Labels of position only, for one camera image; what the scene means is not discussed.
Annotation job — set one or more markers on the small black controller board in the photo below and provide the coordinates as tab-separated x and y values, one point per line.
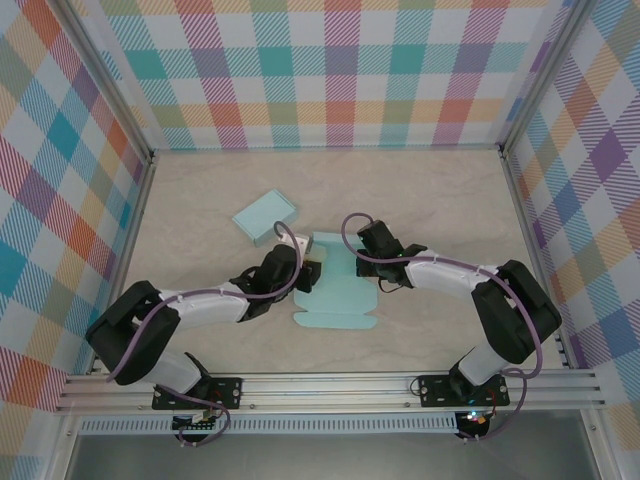
195	424

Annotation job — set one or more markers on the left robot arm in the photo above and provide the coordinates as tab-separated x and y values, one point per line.
200	307

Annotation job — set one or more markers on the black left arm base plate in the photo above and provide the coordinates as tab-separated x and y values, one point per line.
230	392

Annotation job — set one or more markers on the aluminium side floor rail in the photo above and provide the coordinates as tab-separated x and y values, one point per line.
135	240

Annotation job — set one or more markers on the aluminium frame post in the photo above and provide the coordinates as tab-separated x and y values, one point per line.
110	85
542	75

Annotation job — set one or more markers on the long aluminium base rail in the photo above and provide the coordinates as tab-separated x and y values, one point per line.
325	392

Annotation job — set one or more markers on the light blue paper box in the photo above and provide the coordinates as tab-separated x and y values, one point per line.
335	300
262	217

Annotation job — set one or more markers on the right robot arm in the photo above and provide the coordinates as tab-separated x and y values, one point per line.
445	280

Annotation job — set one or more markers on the thin aluminium wall floor rail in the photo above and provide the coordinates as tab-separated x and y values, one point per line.
325	148

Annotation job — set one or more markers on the small controller board with LED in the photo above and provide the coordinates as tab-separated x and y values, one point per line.
475	419

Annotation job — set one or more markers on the grey metal panel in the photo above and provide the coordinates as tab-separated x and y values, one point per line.
325	457

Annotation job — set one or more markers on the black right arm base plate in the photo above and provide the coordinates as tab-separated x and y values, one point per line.
435	390

